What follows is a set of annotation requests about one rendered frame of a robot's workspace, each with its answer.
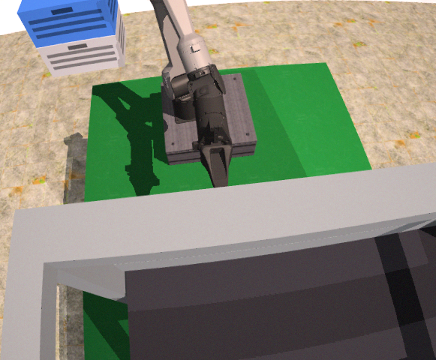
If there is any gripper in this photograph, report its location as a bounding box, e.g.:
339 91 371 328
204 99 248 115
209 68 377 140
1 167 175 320
192 113 233 188

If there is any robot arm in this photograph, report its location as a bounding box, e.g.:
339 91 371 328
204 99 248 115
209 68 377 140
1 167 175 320
150 0 227 124

